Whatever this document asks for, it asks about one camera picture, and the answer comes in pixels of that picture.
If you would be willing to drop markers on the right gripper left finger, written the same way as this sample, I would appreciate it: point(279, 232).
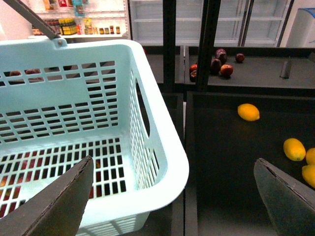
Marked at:
point(57, 210)

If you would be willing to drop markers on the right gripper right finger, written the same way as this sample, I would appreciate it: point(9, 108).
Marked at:
point(290, 204)

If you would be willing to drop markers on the yellow lemon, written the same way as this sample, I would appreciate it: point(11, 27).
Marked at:
point(294, 149)
point(310, 156)
point(248, 112)

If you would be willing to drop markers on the light teal plastic basket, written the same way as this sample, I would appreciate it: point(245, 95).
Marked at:
point(61, 102)

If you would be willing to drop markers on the brown basket handle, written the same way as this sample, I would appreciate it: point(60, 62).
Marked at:
point(29, 15)

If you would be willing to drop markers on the yellow lemon lower edge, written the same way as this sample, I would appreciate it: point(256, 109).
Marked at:
point(308, 174)

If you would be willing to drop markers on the yellow lemon at edge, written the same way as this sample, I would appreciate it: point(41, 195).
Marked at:
point(310, 156)

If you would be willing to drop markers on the black fruit display tray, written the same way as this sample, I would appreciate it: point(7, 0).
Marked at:
point(222, 197)

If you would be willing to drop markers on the black upper display tray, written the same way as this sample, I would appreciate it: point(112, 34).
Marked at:
point(259, 73)

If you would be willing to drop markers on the dark red apple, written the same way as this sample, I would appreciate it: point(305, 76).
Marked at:
point(239, 57)

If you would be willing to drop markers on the dark purple fruit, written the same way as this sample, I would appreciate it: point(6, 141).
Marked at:
point(221, 55)

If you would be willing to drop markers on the grocery shelf with bottles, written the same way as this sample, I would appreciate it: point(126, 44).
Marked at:
point(84, 18)

